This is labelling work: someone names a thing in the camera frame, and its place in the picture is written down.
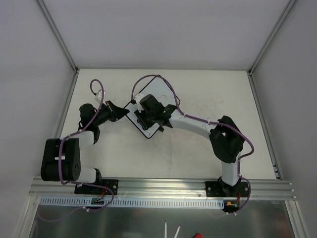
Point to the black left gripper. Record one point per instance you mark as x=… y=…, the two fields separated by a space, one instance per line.
x=112 y=111

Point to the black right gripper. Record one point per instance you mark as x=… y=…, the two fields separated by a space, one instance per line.
x=144 y=119

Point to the small black-framed whiteboard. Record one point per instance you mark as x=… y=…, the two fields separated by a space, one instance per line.
x=163 y=93

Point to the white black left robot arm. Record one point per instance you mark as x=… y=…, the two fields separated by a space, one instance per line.
x=62 y=156

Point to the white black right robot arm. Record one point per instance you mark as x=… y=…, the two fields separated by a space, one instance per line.
x=226 y=139

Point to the white stick left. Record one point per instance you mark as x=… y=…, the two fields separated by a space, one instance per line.
x=165 y=229

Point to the white stick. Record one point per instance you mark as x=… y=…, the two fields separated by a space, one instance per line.
x=165 y=229
x=177 y=231

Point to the white stick right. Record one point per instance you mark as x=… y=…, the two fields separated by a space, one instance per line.
x=177 y=231

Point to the red object at bottom edge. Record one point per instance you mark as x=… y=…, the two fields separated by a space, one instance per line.
x=198 y=235

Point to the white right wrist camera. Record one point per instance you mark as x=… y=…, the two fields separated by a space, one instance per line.
x=136 y=100

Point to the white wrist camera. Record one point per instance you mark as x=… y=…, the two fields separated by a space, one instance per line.
x=99 y=96
x=136 y=100

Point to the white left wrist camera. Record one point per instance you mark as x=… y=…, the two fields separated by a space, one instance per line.
x=99 y=96

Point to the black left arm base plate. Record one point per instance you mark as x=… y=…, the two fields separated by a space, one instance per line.
x=96 y=186

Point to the white slotted cable duct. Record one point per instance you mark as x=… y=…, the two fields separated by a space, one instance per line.
x=132 y=202

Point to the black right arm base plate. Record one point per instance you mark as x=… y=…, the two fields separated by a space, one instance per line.
x=221 y=189

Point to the left aluminium frame post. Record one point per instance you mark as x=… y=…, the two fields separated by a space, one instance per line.
x=57 y=35

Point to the aluminium frame post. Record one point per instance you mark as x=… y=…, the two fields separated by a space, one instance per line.
x=273 y=33
x=57 y=35

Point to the aluminium mounting rail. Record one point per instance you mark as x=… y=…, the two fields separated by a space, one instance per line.
x=173 y=188

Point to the right aluminium frame post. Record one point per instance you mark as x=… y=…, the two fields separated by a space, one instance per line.
x=273 y=33

